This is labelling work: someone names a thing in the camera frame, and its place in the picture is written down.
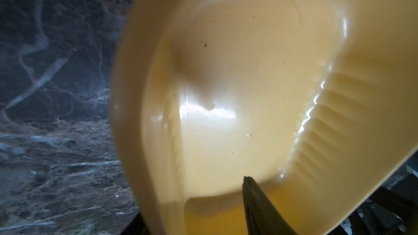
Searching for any yellow storage tray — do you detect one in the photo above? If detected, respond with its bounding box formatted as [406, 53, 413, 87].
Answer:
[110, 0, 418, 235]

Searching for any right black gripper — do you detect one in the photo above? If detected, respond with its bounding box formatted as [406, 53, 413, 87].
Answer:
[330, 174, 418, 235]

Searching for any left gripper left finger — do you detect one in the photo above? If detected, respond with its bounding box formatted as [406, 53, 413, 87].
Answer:
[121, 213, 149, 235]

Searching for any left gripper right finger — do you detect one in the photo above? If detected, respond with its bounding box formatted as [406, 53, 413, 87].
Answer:
[242, 176, 295, 235]

